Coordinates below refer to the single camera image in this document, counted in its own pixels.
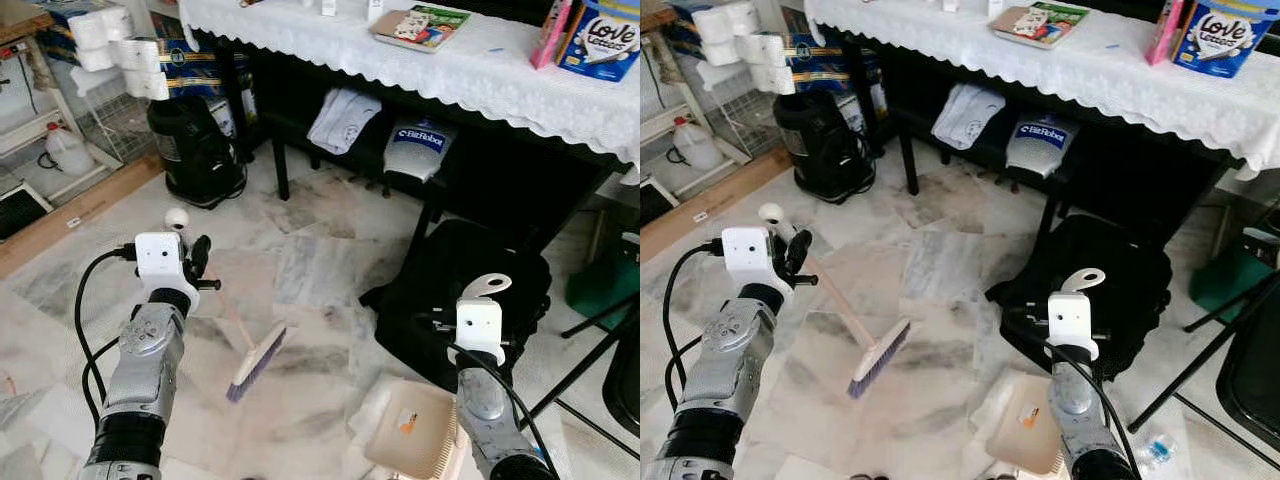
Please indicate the wooden broom with purple bristles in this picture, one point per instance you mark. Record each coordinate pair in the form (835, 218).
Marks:
(880, 360)
(258, 362)

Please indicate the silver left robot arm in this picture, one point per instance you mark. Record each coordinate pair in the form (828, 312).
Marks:
(735, 360)
(145, 360)

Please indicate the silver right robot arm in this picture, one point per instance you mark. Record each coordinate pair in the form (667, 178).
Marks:
(485, 400)
(1075, 400)

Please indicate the wooden floor plank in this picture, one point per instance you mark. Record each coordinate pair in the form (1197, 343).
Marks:
(80, 218)
(700, 210)

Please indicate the large black bag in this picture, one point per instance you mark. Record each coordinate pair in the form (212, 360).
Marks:
(450, 260)
(1130, 270)

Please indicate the white plastic jug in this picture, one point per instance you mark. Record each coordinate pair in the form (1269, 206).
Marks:
(697, 147)
(68, 152)

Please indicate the black metal stand legs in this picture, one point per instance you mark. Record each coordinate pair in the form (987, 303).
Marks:
(1210, 355)
(590, 360)

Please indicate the black table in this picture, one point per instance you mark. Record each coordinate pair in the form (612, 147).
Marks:
(500, 170)
(1130, 165)

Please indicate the green plastic bin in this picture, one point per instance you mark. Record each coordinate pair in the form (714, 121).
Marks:
(1230, 275)
(605, 285)

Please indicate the blue cardboard box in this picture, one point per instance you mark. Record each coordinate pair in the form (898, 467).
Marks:
(205, 72)
(825, 68)

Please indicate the clear plastic bottle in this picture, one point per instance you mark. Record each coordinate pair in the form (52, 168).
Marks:
(1158, 452)

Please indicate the white BitRobot bag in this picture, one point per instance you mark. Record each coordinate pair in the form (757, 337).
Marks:
(1040, 145)
(420, 150)

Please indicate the grey folded shirt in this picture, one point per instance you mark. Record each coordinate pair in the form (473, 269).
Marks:
(345, 120)
(970, 115)

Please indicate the white toilet roll pack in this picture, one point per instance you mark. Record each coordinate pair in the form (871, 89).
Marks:
(120, 55)
(750, 50)

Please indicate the white lace tablecloth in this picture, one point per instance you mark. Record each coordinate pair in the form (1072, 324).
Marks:
(480, 75)
(1100, 70)

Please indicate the green and beige book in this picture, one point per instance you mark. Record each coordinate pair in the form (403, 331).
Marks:
(420, 28)
(1040, 24)

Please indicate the pink box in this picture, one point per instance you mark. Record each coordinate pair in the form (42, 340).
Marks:
(548, 35)
(1165, 30)

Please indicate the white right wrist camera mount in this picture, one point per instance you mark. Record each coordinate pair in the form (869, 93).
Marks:
(1072, 320)
(480, 325)

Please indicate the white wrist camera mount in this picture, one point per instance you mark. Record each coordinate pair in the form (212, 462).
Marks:
(480, 325)
(160, 258)
(745, 255)
(1072, 320)

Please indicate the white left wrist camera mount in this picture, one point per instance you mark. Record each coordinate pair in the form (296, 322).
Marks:
(160, 258)
(745, 255)

